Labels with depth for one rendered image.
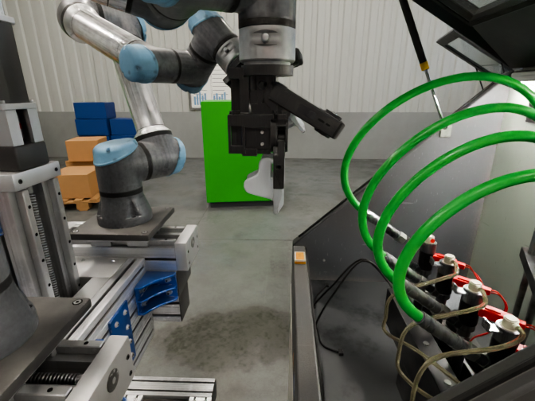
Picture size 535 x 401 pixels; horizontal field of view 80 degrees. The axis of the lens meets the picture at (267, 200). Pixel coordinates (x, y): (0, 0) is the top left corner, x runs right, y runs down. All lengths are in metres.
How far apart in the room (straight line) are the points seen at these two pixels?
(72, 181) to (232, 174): 1.96
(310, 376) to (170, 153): 0.72
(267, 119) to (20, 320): 0.47
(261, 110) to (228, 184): 3.57
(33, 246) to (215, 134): 3.23
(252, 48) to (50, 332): 0.52
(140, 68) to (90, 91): 7.40
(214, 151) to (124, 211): 3.01
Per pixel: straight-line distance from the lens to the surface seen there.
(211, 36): 0.80
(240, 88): 0.45
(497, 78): 0.67
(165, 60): 0.79
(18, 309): 0.63
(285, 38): 0.44
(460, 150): 0.48
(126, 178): 0.96
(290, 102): 0.45
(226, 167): 3.96
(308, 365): 0.63
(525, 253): 0.81
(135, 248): 1.00
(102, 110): 7.03
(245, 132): 0.44
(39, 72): 8.71
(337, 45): 7.26
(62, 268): 0.92
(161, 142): 1.02
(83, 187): 4.57
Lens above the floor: 1.40
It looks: 19 degrees down
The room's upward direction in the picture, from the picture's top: straight up
